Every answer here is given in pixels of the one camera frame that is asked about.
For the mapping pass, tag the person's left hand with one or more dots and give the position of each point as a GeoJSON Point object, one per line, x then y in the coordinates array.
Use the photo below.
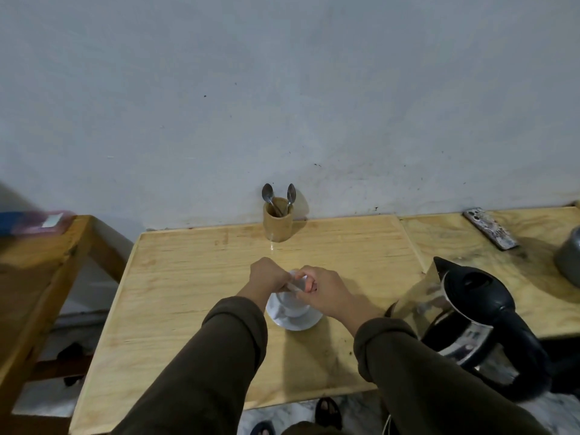
{"type": "Point", "coordinates": [265, 277]}

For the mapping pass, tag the person's right hand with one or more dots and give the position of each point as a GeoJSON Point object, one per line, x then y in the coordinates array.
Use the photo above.
{"type": "Point", "coordinates": [328, 290]}

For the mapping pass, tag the person's right thumb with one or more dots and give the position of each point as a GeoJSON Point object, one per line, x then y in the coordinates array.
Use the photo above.
{"type": "Point", "coordinates": [305, 272]}

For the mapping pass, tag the person's left fingers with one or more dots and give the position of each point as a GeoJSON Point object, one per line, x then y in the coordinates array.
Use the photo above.
{"type": "Point", "coordinates": [280, 277]}

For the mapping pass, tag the small clear sachet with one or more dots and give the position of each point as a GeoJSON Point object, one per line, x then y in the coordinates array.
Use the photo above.
{"type": "Point", "coordinates": [293, 289]}

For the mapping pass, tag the person's right forearm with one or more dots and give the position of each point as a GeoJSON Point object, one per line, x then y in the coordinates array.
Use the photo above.
{"type": "Point", "coordinates": [421, 385]}

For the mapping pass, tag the person's left forearm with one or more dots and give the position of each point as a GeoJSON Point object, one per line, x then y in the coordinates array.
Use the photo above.
{"type": "Point", "coordinates": [213, 366]}

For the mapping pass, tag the white cup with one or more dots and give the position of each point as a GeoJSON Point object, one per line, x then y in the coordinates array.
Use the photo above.
{"type": "Point", "coordinates": [292, 307]}

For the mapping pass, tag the white saucer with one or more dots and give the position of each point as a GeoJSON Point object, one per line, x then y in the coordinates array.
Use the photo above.
{"type": "Point", "coordinates": [297, 323]}

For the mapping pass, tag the bamboo cutlery holder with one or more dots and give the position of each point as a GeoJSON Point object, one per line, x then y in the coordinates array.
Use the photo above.
{"type": "Point", "coordinates": [277, 225]}

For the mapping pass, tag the metal spoon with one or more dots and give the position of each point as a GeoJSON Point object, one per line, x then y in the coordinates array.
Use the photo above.
{"type": "Point", "coordinates": [270, 197]}
{"type": "Point", "coordinates": [290, 197]}

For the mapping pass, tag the black sandal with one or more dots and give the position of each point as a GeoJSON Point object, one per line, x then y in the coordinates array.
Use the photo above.
{"type": "Point", "coordinates": [327, 412]}
{"type": "Point", "coordinates": [262, 429]}

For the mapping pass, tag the phone with patterned case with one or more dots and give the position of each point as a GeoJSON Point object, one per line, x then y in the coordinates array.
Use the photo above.
{"type": "Point", "coordinates": [490, 228]}

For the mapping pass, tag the wooden side table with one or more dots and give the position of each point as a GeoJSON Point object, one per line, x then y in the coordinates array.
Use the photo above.
{"type": "Point", "coordinates": [31, 285]}

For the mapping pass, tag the blue and pink box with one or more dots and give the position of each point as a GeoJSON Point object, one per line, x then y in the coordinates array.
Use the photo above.
{"type": "Point", "coordinates": [31, 223]}

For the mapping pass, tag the grey metal pot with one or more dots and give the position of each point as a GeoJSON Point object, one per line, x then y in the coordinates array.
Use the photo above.
{"type": "Point", "coordinates": [569, 257]}

